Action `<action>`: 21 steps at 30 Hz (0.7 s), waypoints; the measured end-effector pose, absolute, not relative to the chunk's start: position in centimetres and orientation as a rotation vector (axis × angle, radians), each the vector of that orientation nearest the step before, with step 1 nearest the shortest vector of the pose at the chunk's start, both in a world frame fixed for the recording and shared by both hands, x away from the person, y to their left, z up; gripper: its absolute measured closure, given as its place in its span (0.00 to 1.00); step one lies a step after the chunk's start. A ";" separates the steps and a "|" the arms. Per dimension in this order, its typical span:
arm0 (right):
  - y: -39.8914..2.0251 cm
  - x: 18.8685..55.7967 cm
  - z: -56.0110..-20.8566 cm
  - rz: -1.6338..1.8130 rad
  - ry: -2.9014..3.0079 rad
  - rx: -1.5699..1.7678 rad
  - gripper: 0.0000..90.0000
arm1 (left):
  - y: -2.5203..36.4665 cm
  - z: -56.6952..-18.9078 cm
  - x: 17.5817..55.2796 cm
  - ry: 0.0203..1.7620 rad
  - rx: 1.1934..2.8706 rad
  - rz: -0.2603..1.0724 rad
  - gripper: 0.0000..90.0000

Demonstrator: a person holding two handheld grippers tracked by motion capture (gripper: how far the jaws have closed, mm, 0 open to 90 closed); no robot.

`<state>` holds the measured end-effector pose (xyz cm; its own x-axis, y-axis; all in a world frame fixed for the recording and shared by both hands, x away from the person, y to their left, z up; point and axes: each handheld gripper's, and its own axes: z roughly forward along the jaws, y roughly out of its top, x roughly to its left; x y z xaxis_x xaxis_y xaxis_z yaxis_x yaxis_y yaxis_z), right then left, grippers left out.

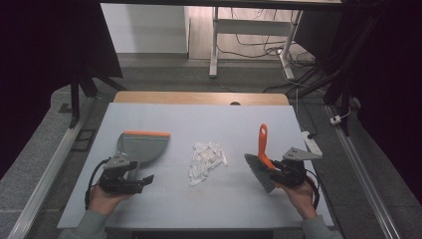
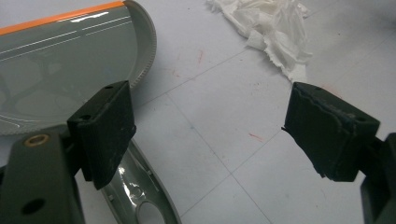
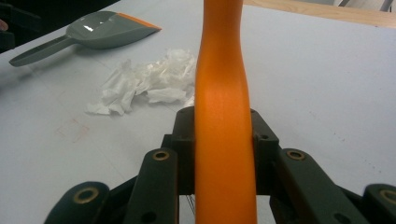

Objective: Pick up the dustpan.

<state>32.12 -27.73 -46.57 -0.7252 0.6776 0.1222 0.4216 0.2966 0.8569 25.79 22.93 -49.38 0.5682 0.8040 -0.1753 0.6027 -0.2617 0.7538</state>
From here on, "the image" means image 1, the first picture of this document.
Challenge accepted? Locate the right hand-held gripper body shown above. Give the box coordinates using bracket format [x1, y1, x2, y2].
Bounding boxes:
[272, 146, 323, 189]

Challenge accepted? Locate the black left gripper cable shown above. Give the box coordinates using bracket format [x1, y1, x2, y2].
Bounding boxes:
[84, 157, 110, 211]

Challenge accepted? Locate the black curtain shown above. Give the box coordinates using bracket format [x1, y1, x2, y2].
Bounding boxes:
[0, 0, 124, 180]
[294, 0, 422, 204]

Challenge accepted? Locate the pile of white paper scraps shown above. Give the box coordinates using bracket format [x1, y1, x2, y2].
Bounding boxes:
[188, 141, 230, 187]

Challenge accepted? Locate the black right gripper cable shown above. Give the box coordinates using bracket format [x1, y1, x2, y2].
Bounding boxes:
[305, 168, 321, 211]

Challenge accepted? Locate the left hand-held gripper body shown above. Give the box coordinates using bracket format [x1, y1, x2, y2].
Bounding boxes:
[98, 151, 144, 195]

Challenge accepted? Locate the black metal stand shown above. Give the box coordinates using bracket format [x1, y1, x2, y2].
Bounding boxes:
[322, 74, 353, 137]
[68, 68, 129, 129]

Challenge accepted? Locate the person's right hand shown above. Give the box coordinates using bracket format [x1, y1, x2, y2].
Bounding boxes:
[276, 180, 318, 221]

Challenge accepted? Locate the white power strip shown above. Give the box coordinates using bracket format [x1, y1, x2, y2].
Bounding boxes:
[301, 130, 323, 158]

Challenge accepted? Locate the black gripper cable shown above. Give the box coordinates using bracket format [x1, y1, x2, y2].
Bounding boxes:
[84, 157, 110, 211]
[305, 168, 321, 211]

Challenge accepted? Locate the aluminium rail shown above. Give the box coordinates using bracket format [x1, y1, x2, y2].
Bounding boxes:
[6, 96, 97, 239]
[325, 104, 403, 239]

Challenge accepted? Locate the person's left hand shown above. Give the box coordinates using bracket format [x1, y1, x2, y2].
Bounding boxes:
[88, 183, 133, 217]

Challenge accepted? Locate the grey dustpan with orange edge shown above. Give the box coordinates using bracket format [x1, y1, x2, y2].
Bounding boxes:
[116, 130, 171, 182]

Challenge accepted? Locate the bundle of floor cables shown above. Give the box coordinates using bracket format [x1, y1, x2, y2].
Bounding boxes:
[217, 8, 321, 95]

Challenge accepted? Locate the white desk frame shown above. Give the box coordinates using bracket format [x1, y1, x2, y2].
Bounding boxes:
[208, 6, 304, 81]

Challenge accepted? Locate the orange-handled grey brush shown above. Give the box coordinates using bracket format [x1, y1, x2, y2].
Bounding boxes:
[244, 122, 279, 194]

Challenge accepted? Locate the wooden desk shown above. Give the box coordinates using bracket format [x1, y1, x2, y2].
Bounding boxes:
[112, 91, 291, 107]

